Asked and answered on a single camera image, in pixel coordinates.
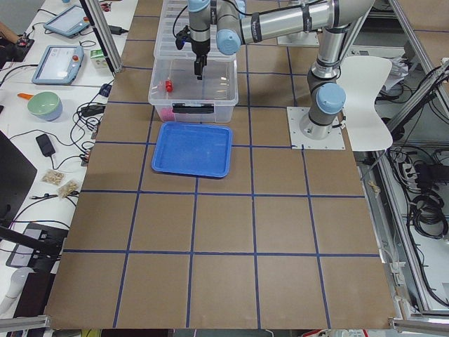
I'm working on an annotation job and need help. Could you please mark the clear plastic storage box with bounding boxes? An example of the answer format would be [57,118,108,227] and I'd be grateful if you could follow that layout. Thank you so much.
[148,59,239,124]

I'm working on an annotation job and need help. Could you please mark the aluminium frame post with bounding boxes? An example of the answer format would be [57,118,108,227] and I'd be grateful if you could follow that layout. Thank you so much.
[80,0,123,74]

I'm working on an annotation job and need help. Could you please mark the blue plastic tray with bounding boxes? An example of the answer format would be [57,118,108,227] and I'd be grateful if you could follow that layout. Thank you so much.
[152,121,233,178]

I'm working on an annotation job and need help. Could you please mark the green bowl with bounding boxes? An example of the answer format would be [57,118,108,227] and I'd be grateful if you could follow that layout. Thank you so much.
[27,91,62,121]

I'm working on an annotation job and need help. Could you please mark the red block lower pair back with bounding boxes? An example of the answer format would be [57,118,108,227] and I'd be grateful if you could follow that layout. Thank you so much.
[158,108,175,121]

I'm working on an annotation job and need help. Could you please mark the teach pendant near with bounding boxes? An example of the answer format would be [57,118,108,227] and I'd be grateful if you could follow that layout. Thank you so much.
[32,45,84,85]

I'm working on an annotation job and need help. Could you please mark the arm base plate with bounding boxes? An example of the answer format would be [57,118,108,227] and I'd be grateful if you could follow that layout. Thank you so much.
[286,107,345,150]

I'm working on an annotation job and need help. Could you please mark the white chair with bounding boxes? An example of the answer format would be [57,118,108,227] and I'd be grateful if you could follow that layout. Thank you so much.
[337,55,393,152]

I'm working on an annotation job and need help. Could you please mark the black power adapter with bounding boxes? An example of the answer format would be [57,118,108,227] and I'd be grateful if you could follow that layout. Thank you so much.
[36,133,55,157]

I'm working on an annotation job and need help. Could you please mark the green white carton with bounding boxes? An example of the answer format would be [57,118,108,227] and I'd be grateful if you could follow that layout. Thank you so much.
[89,49,109,68]

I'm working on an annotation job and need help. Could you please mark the teach pendant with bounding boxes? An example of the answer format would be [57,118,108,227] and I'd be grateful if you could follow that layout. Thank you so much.
[32,45,84,85]
[43,5,90,38]

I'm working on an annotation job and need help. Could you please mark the teach pendant far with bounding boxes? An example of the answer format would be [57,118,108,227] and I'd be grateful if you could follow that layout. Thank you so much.
[43,5,90,38]

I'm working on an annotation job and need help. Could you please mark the black box latch handle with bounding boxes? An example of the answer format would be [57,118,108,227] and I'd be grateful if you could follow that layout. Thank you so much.
[172,103,215,114]

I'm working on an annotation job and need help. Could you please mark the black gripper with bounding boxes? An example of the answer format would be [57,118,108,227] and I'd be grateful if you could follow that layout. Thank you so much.
[194,54,208,81]

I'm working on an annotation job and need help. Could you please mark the clear plastic box lid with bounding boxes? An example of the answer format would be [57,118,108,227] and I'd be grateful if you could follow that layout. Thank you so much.
[153,0,236,61]

